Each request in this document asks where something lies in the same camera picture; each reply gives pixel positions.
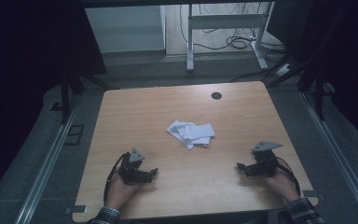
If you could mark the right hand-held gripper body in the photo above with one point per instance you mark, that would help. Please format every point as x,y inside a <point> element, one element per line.
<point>264,163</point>

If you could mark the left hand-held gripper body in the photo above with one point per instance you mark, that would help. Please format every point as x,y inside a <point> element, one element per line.
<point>130,172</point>

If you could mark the white cloth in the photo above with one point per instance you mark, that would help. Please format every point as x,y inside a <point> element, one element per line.
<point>192,133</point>

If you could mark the person's left hand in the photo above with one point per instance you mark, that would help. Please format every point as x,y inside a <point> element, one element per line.
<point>119,191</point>

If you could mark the person's right hand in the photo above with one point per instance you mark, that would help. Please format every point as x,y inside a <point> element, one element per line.
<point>281,186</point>

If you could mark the grey tape piece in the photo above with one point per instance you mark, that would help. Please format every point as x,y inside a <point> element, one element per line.
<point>77,209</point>

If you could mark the black round table grommet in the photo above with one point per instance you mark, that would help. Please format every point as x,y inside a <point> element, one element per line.
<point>216,95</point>

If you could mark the black tripod stand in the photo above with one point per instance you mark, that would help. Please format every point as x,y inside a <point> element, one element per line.
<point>318,93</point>
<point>65,96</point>

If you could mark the white power strip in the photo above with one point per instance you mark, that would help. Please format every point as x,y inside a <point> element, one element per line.
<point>283,70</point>

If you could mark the dark curtain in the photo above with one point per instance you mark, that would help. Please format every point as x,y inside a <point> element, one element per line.
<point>348,56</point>
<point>21,77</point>

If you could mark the metal floor rail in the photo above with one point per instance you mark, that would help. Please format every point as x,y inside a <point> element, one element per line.
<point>338,155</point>
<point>43,174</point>

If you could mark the white metal desk frame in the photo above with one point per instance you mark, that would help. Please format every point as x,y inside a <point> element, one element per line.
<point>227,21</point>

